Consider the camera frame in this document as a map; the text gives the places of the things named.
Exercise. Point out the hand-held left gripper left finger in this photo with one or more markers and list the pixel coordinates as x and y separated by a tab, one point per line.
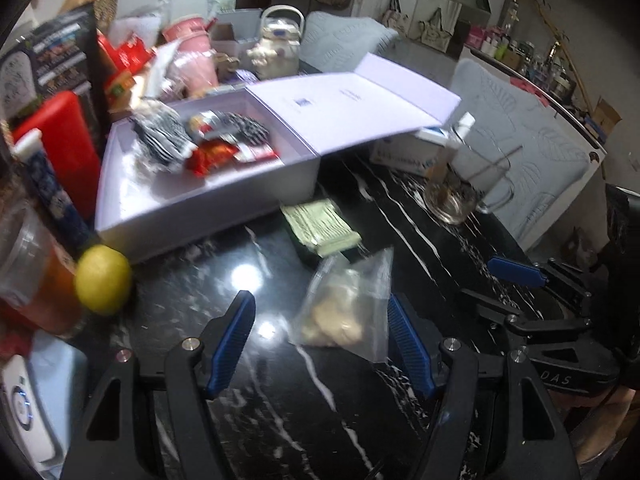
230	340

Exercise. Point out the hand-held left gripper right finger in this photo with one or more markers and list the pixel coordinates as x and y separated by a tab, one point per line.
410	345

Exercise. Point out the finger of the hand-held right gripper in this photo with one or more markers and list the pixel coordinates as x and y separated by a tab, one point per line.
492	307
515	269

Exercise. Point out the clear bag of beige snacks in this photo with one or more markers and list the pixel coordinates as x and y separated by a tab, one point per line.
340	310

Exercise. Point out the lavender gift box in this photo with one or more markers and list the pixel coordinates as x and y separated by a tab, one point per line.
200	220

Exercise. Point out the black white checkered packet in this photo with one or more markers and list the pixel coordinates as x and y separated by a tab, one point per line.
160	135

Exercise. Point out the small red silver snack packet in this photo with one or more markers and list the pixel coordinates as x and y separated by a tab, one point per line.
207	122

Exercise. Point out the person's right forearm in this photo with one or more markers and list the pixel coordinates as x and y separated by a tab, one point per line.
605	430

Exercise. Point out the glass mug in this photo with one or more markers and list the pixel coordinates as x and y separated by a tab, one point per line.
465	190

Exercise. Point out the metal spoon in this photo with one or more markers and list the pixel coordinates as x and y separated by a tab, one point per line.
495	161

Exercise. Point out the yellow lemon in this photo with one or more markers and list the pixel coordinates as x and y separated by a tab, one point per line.
102	280

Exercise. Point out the grey cushioned chair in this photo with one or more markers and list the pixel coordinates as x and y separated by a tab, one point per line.
345	35
520	125

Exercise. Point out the green packet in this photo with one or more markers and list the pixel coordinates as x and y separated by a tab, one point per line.
320	222

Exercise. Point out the white blue carton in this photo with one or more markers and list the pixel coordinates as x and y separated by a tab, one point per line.
405	152

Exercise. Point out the cardboard box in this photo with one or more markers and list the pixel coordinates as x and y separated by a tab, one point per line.
602	117

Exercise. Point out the plastic cup with orange contents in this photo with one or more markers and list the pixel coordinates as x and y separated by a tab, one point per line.
35	280

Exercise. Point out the row of bottles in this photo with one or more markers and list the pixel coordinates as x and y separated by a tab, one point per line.
520	57

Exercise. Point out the white electronic device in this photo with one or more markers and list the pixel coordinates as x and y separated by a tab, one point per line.
25	400

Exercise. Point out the blue patterned tube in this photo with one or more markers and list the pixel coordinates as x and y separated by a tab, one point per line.
50	195

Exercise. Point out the white tote bag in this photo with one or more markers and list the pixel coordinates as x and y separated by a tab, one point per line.
436	30
397	10

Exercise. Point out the red canister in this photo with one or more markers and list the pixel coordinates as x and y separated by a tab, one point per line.
60	135

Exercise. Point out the pink cup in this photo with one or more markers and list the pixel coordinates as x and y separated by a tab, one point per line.
187	27
195	67

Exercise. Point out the red snack bags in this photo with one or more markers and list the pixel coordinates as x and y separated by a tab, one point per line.
125	60

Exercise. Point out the white teapot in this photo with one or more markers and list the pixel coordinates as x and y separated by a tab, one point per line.
277	42

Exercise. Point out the grey box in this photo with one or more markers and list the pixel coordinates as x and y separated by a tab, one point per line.
240	30

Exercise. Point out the black printed pouch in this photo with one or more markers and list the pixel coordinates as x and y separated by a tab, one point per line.
60	55

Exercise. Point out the dark labelled jar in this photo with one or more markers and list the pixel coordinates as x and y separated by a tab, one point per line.
15	85

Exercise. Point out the woven straw fan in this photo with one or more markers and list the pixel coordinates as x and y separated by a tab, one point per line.
107	0

